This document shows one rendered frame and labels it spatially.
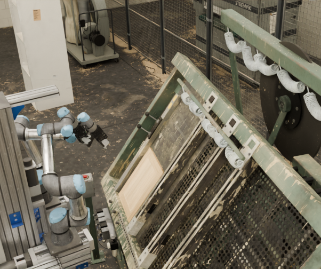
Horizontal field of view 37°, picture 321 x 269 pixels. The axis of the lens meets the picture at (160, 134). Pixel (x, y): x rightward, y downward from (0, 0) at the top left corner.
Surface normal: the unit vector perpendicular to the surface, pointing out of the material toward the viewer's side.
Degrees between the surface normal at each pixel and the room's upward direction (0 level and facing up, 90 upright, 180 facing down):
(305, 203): 54
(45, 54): 90
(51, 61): 90
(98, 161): 0
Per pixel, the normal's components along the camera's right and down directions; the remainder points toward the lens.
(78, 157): -0.04, -0.86
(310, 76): -0.96, 0.18
